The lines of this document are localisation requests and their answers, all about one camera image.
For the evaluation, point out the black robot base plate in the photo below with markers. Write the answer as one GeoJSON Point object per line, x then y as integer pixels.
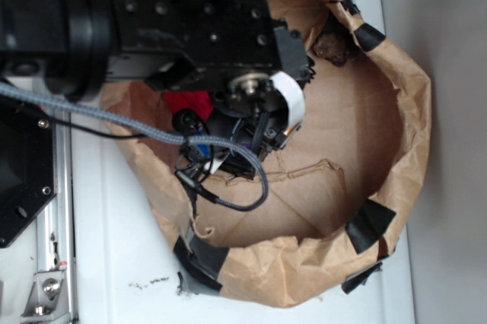
{"type": "Point", "coordinates": [27, 166]}

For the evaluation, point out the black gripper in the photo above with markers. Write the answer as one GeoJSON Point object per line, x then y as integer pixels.
{"type": "Point", "coordinates": [257, 112]}

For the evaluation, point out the brown paper bag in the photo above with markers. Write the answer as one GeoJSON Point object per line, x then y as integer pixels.
{"type": "Point", "coordinates": [341, 191]}

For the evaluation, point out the brown rock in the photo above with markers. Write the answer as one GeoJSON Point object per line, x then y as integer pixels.
{"type": "Point", "coordinates": [337, 48]}

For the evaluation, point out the aluminium rail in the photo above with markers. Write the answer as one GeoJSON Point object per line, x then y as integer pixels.
{"type": "Point", "coordinates": [55, 223]}

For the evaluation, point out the metal corner bracket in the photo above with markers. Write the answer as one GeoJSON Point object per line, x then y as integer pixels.
{"type": "Point", "coordinates": [48, 299]}

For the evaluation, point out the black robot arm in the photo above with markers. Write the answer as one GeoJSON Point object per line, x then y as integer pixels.
{"type": "Point", "coordinates": [252, 66]}

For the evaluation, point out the black box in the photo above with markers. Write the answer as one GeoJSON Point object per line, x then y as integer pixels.
{"type": "Point", "coordinates": [238, 167]}

